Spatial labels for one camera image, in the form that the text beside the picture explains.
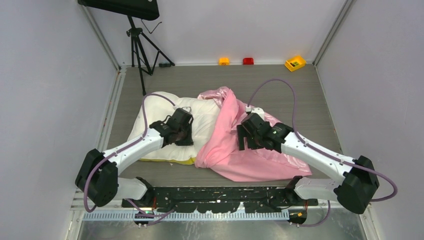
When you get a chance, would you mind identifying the white yellow-edged pillow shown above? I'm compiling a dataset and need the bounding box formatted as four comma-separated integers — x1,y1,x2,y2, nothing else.
128,91,220,165

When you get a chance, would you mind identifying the pink floral pillowcase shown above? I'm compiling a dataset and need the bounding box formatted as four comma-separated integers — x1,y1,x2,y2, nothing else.
194,86,312,182

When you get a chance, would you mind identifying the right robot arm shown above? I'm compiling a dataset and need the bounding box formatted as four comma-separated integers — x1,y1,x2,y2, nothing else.
236,112,380,214

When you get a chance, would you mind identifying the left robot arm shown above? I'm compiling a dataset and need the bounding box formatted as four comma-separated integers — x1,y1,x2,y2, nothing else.
75,107,194,213

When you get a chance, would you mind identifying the small black adapter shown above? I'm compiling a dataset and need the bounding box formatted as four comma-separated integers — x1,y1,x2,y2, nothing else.
158,62,173,68

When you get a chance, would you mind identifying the red toy block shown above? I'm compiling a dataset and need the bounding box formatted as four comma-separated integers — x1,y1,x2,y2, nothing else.
242,57,255,65

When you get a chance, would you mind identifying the orange toy block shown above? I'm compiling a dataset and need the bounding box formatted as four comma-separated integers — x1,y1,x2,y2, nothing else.
218,57,230,66

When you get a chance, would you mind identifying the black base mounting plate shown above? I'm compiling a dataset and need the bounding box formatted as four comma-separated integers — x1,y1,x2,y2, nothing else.
134,186,318,214

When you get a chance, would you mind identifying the yellow toy bin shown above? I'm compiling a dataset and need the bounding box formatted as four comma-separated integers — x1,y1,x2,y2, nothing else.
284,55,307,72

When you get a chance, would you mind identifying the black light panel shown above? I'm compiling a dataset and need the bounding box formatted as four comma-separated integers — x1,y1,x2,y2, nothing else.
77,0,160,21

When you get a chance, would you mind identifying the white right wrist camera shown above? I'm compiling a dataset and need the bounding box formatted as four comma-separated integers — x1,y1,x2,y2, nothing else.
245,105,265,120

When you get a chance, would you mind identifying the black camera tripod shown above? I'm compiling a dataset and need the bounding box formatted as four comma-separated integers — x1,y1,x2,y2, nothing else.
126,15,176,96

